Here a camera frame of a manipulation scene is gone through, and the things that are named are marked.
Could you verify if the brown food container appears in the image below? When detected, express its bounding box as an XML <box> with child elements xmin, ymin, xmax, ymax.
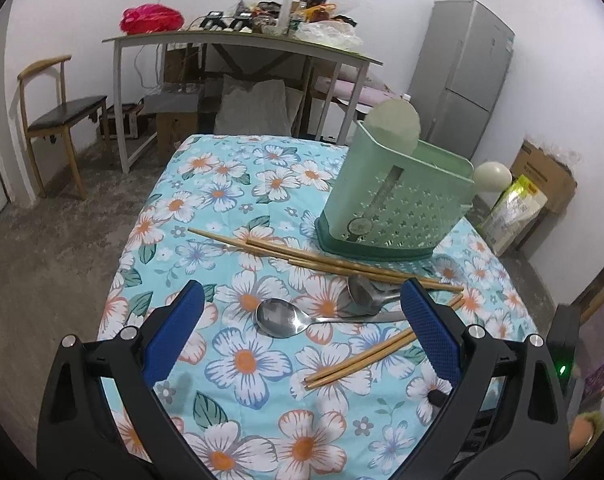
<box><xmin>252</xmin><ymin>2</ymin><xmax>283</xmax><ymax>31</ymax></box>

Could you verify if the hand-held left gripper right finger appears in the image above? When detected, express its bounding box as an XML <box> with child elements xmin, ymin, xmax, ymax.
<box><xmin>397</xmin><ymin>277</ymin><xmax>572</xmax><ymax>480</ymax></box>

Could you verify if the wooden chair black seat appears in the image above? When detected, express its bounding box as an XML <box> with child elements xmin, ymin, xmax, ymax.
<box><xmin>18</xmin><ymin>55</ymin><xmax>110</xmax><ymax>200</ymax></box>

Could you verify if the black electronic device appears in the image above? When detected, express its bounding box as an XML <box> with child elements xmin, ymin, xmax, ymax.
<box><xmin>189</xmin><ymin>10</ymin><xmax>227</xmax><ymax>31</ymax></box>
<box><xmin>227</xmin><ymin>2</ymin><xmax>255</xmax><ymax>31</ymax></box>

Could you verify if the yellow green rice bag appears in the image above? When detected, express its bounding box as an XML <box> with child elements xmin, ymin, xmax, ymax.
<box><xmin>482</xmin><ymin>175</ymin><xmax>549</xmax><ymax>257</ymax></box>

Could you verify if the large metal spoon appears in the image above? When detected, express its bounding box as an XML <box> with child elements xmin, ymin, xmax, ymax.
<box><xmin>256</xmin><ymin>297</ymin><xmax>407</xmax><ymax>337</ymax></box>

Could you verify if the orange plastic bag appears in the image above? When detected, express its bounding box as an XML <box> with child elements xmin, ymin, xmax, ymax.
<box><xmin>307</xmin><ymin>4</ymin><xmax>339</xmax><ymax>23</ymax></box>

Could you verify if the white plastic soup spoon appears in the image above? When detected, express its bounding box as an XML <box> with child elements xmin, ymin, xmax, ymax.
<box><xmin>473</xmin><ymin>160</ymin><xmax>514</xmax><ymax>197</ymax></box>

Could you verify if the tall cardboard box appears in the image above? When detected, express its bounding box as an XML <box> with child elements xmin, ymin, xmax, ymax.
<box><xmin>163</xmin><ymin>42</ymin><xmax>203</xmax><ymax>83</ymax></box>

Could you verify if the green plastic utensil holder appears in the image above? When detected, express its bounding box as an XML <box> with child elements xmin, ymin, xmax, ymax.
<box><xmin>314</xmin><ymin>120</ymin><xmax>475</xmax><ymax>261</ymax></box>

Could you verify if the blue floral blanket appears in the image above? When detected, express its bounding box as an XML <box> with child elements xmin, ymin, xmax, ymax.
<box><xmin>96</xmin><ymin>134</ymin><xmax>543</xmax><ymax>480</ymax></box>

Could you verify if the red plastic bag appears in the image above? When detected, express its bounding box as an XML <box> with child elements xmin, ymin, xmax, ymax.
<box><xmin>120</xmin><ymin>4</ymin><xmax>185</xmax><ymax>36</ymax></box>

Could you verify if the grey desk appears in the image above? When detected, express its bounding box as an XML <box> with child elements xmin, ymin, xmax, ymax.
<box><xmin>102</xmin><ymin>27</ymin><xmax>384</xmax><ymax>175</ymax></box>

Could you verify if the wooden chopstick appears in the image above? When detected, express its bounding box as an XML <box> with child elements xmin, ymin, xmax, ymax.
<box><xmin>287</xmin><ymin>257</ymin><xmax>413</xmax><ymax>283</ymax></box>
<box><xmin>188</xmin><ymin>227</ymin><xmax>433</xmax><ymax>283</ymax></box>

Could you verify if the pink rolled mat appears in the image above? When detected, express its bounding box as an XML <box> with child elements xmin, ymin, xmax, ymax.
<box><xmin>314</xmin><ymin>74</ymin><xmax>400</xmax><ymax>108</ymax></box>

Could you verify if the white sack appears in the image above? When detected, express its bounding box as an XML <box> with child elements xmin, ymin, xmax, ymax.
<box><xmin>214</xmin><ymin>74</ymin><xmax>289</xmax><ymax>137</ymax></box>

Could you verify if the grey storage bin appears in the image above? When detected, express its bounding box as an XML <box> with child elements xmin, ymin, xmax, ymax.
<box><xmin>142</xmin><ymin>82</ymin><xmax>205</xmax><ymax>113</ymax></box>

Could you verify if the wooden frame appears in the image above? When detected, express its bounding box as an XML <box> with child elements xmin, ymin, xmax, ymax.
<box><xmin>572</xmin><ymin>255</ymin><xmax>604</xmax><ymax>322</ymax></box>

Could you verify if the grey refrigerator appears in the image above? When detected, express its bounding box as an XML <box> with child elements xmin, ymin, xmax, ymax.
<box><xmin>406</xmin><ymin>0</ymin><xmax>516</xmax><ymax>161</ymax></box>

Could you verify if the white plastic bag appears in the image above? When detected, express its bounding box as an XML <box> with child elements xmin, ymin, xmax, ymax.
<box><xmin>294</xmin><ymin>20</ymin><xmax>365</xmax><ymax>52</ymax></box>

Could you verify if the white plastic rice paddle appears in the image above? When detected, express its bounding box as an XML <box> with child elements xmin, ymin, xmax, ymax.
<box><xmin>364</xmin><ymin>99</ymin><xmax>421</xmax><ymax>155</ymax></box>

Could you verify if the person's right hand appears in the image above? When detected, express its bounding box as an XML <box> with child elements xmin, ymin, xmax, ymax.
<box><xmin>569</xmin><ymin>420</ymin><xmax>602</xmax><ymax>457</ymax></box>

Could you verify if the small metal spoon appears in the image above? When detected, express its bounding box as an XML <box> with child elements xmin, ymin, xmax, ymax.
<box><xmin>347</xmin><ymin>275</ymin><xmax>403</xmax><ymax>312</ymax></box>

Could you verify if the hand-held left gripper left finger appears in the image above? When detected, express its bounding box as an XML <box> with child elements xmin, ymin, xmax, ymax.
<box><xmin>36</xmin><ymin>279</ymin><xmax>217</xmax><ymax>480</ymax></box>

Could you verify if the purple patterned cloth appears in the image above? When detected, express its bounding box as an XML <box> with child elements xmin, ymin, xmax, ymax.
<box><xmin>579</xmin><ymin>305</ymin><xmax>604</xmax><ymax>411</ymax></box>

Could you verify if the small cardboard box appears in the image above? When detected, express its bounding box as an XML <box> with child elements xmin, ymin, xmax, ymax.
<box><xmin>156</xmin><ymin>109</ymin><xmax>200</xmax><ymax>165</ymax></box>

